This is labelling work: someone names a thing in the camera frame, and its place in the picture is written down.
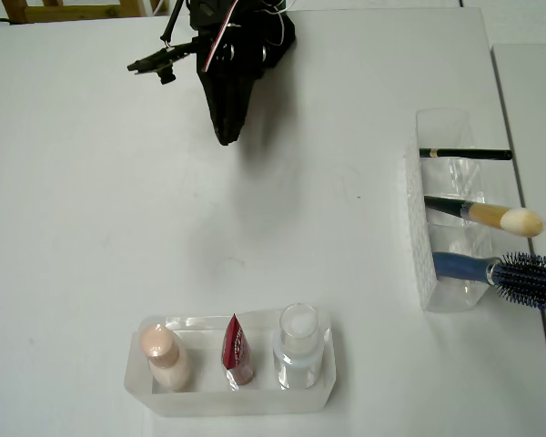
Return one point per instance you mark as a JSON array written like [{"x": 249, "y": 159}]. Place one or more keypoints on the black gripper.
[{"x": 229, "y": 91}]

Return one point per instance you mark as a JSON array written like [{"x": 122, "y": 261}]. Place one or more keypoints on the pink bottle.
[{"x": 164, "y": 355}]

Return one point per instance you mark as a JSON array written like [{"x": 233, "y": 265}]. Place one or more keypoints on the makeup brush gold ferrule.
[{"x": 487, "y": 215}]

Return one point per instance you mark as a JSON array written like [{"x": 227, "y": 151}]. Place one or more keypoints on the clear plastic brush holder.
[{"x": 418, "y": 255}]

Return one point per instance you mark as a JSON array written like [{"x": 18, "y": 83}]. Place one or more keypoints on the clear bottle white cap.
[{"x": 298, "y": 346}]

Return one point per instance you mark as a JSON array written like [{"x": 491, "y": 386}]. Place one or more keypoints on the blue round hair brush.
[{"x": 523, "y": 277}]

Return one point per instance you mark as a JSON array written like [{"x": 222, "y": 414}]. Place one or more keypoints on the thin dark pencil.
[{"x": 468, "y": 154}]

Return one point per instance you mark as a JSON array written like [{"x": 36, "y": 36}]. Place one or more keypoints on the red tube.
[{"x": 236, "y": 350}]

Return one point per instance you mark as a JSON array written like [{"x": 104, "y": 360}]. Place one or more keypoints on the frosted plastic tray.
[{"x": 232, "y": 403}]

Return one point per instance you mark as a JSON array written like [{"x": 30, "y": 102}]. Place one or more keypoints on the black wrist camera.
[{"x": 161, "y": 61}]

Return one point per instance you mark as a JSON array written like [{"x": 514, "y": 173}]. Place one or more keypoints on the wooden frame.
[{"x": 73, "y": 11}]

